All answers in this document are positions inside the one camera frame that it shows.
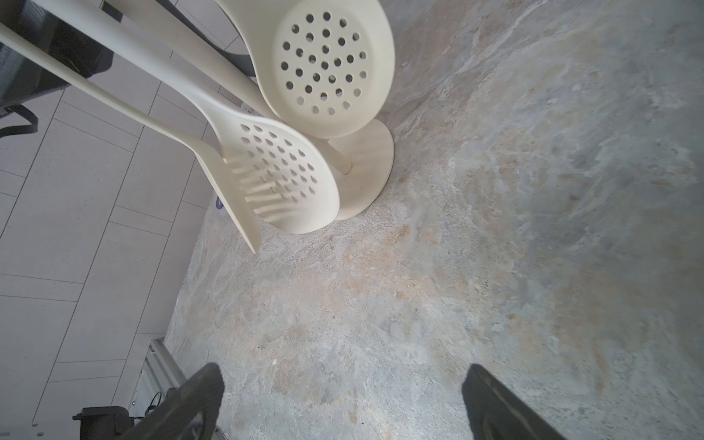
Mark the cream utensil rack stand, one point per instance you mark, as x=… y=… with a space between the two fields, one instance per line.
x=363 y=160

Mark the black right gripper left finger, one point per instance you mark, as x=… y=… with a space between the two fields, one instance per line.
x=190 y=412

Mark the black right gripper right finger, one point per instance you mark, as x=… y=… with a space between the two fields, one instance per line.
x=495 y=412

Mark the aluminium mounting rail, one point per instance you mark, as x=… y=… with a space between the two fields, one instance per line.
x=159 y=378

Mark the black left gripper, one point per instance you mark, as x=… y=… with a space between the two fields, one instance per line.
x=41 y=54

